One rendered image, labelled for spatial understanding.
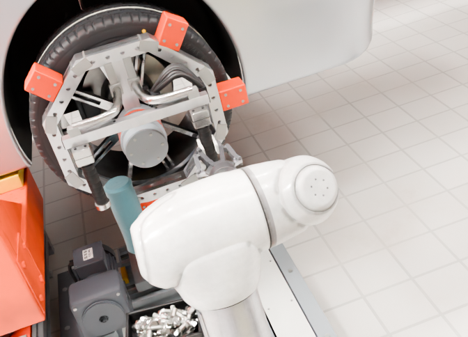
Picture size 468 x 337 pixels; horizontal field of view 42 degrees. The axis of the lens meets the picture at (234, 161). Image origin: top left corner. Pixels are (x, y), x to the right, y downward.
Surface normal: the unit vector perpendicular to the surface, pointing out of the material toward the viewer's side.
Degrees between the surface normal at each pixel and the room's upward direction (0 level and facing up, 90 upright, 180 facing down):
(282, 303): 0
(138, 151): 90
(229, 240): 76
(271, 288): 0
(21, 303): 90
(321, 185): 57
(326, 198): 53
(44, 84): 90
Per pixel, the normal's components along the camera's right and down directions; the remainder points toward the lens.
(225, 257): 0.28, 0.26
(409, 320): -0.21, -0.83
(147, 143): 0.27, 0.47
